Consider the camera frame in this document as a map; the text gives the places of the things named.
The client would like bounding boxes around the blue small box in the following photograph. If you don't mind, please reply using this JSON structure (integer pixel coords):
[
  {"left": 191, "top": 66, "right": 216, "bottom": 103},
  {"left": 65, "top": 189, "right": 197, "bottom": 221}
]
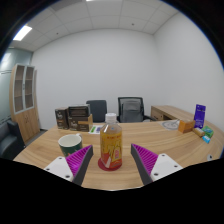
[{"left": 201, "top": 134, "right": 212, "bottom": 145}]

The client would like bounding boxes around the tall dark brown box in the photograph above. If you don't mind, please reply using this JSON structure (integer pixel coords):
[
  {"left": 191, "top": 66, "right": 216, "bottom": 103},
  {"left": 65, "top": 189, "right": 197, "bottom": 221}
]
[{"left": 54, "top": 106, "right": 70, "bottom": 130}]

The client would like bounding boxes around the green small box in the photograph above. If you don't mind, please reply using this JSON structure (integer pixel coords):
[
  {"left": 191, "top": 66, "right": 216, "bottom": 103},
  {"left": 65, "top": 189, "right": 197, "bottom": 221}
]
[{"left": 201, "top": 125, "right": 215, "bottom": 139}]

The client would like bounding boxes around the wooden side desk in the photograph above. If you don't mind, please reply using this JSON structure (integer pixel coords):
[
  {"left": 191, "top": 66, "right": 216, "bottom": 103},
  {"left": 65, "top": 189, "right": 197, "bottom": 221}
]
[{"left": 150, "top": 105, "right": 196, "bottom": 122}]

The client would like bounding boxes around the dark padded office chair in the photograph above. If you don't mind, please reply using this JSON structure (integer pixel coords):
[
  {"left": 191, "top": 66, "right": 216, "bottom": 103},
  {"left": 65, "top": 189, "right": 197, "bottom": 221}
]
[{"left": 85, "top": 99, "right": 108, "bottom": 123}]

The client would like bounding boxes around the purple standing box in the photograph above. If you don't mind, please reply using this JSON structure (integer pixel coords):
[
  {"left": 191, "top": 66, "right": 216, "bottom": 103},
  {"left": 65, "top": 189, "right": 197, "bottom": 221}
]
[{"left": 193, "top": 103, "right": 207, "bottom": 130}]

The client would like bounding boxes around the brown cardboard box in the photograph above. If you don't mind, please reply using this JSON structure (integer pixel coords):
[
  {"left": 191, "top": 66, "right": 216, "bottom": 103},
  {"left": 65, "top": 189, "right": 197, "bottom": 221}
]
[{"left": 67, "top": 113, "right": 94, "bottom": 133}]

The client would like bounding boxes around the black leather sofa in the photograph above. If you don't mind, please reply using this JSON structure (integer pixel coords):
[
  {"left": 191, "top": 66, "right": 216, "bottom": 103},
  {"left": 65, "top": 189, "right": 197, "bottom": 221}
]
[{"left": 0, "top": 119, "right": 26, "bottom": 160}]

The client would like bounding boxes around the white and green leaflet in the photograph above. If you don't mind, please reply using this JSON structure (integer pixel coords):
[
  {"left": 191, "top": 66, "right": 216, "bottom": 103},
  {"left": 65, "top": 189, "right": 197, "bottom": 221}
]
[{"left": 89, "top": 124, "right": 105, "bottom": 135}]

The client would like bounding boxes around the tan small box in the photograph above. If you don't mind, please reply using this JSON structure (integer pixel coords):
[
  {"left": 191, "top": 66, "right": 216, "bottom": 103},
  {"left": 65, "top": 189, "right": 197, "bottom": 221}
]
[{"left": 192, "top": 127, "right": 206, "bottom": 138}]

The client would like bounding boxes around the green and white mug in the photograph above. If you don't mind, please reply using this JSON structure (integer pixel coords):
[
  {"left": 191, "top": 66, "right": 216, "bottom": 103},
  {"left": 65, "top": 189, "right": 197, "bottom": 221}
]
[{"left": 57, "top": 133, "right": 84, "bottom": 158}]

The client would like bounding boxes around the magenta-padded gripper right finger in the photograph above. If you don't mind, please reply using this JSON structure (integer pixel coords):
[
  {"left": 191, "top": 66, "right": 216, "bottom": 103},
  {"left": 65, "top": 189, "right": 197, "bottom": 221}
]
[{"left": 130, "top": 143, "right": 184, "bottom": 186}]

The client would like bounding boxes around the small square ceiling light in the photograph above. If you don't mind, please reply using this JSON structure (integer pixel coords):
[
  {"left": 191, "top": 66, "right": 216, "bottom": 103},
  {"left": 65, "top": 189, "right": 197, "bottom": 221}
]
[{"left": 12, "top": 25, "right": 33, "bottom": 42}]

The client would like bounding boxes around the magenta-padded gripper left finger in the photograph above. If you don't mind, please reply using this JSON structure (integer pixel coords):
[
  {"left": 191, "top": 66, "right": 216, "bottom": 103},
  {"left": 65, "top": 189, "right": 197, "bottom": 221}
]
[{"left": 43, "top": 144, "right": 94, "bottom": 187}]

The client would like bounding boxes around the yellow tea bottle white cap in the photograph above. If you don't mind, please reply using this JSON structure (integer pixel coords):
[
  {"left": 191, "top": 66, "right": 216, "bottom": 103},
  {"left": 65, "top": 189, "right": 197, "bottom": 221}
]
[{"left": 99, "top": 112, "right": 124, "bottom": 171}]

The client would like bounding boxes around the black mesh office chair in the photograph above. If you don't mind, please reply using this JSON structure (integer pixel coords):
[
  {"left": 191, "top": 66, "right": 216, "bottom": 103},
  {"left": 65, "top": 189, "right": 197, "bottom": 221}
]
[{"left": 117, "top": 96, "right": 156, "bottom": 124}]

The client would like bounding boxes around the wooden shelf cabinet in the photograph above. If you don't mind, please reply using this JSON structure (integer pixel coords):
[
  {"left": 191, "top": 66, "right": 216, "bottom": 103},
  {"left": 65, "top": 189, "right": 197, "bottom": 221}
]
[{"left": 9, "top": 63, "right": 41, "bottom": 144}]

